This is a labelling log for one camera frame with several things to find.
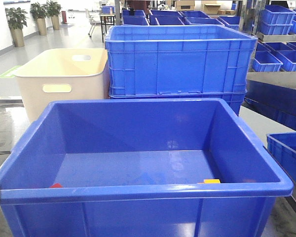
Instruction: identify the cardboard box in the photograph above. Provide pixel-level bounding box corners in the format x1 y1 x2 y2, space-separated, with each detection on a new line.
201 0 222 14

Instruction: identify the yellow toy building block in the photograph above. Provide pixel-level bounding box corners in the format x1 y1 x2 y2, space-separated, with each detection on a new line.
198 179 221 184

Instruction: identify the red cube block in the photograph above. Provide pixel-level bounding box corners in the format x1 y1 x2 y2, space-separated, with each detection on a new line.
50 183 63 188

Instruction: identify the potted plant left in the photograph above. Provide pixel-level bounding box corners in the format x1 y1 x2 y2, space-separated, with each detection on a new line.
5 7 27 47

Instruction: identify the large blue crate behind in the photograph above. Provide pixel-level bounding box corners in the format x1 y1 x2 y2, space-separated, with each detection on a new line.
106 25 257 98

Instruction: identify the potted plant right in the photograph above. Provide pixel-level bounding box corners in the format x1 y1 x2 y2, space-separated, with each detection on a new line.
46 0 62 30

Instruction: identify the cream plastic basket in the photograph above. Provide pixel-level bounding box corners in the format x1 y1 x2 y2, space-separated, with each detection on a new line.
15 48 110 122

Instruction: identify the large blue bin front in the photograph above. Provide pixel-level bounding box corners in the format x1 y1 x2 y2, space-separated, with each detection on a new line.
0 99 293 237

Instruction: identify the potted plant middle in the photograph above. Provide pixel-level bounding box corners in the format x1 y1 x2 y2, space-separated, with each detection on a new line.
30 2 47 36

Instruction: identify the blue bin right floor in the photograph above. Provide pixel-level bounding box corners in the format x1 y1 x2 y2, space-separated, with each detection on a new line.
267 132 296 182

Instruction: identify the potted plant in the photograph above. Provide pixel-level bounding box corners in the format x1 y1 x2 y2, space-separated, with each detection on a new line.
30 2 47 36
46 0 62 30
5 7 27 47

